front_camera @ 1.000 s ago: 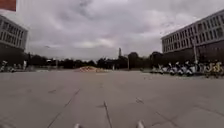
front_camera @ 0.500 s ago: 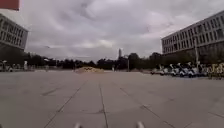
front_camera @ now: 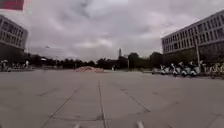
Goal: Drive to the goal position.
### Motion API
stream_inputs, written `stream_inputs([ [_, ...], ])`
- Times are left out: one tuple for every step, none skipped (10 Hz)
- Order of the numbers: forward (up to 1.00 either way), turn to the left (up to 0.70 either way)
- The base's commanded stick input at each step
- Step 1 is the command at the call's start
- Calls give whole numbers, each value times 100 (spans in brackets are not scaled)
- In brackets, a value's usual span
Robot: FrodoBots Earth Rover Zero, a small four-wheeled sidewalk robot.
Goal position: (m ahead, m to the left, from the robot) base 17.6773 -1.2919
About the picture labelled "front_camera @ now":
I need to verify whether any row of trees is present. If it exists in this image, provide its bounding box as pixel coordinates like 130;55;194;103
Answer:
23;51;168;71

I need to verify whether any row of parked bicycles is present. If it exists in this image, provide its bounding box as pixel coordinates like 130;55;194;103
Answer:
0;59;34;73

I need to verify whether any reddish flower mound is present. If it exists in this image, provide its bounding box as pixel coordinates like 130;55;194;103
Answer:
74;65;106;74

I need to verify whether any grey office building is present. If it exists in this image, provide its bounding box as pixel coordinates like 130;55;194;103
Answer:
161;9;224;65
0;14;29;63

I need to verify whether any row of parked scooters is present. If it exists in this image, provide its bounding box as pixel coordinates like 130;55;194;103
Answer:
151;61;224;80

